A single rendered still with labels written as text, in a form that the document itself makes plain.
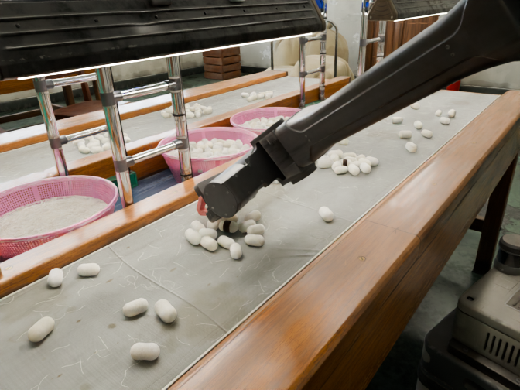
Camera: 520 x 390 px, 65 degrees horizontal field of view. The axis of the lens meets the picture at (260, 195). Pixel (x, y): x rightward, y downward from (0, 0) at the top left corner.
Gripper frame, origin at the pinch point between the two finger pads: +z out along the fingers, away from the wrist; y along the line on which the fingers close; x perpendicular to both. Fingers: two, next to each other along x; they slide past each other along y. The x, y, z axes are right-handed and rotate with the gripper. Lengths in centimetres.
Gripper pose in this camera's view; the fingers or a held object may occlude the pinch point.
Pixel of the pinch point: (200, 210)
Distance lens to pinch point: 76.0
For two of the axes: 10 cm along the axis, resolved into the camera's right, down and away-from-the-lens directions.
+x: 5.2, 8.5, -0.3
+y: -6.1, 3.5, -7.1
